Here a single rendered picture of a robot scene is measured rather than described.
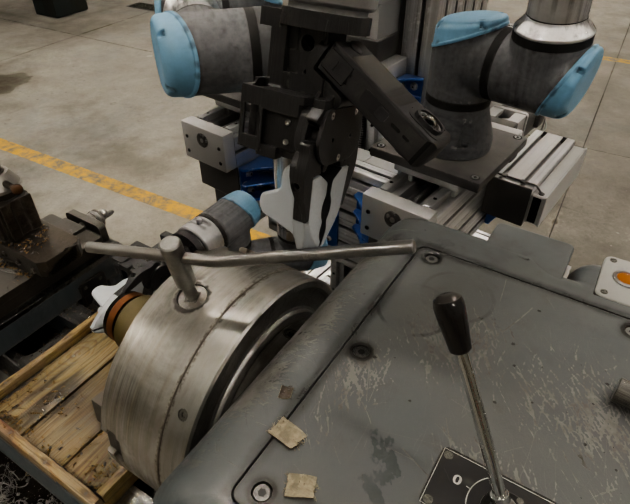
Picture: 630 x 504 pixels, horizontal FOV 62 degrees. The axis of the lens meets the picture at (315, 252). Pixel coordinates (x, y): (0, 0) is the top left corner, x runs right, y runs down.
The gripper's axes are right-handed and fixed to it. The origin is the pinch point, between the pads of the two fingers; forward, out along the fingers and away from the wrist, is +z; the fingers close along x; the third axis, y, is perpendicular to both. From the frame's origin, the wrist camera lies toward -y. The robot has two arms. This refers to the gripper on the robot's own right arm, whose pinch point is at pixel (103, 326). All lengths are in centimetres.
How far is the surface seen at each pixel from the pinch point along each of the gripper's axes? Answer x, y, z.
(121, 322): 3.0, -4.3, -0.4
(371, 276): 17.3, -35.1, -12.1
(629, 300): 18, -59, -23
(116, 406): 7.3, -17.5, 10.6
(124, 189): -108, 180, -132
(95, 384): -19.6, 9.1, 0.1
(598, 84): -108, -20, -452
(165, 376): 11.8, -22.2, 7.0
